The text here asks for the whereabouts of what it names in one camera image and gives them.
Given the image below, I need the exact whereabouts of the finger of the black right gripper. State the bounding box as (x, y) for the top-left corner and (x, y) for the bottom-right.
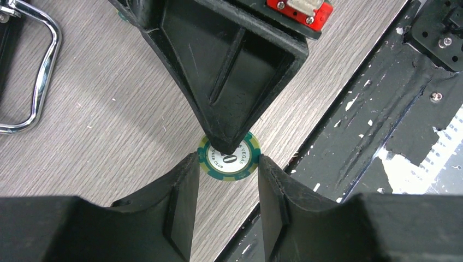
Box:
(112, 1), (309, 154)

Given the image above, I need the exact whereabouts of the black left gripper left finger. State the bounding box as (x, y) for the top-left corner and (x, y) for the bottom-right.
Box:
(1, 153), (199, 261)

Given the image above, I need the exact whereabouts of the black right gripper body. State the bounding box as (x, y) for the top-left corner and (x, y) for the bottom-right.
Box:
(231, 1), (333, 40)

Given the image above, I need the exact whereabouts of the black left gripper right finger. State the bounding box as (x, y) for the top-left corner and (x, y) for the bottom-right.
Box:
(258, 155), (462, 261)

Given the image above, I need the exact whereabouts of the green 20 chip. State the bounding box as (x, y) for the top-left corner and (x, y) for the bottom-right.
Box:
(197, 132), (261, 182)

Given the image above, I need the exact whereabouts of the black poker set case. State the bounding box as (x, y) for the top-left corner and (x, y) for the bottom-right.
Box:
(0, 0), (63, 135)

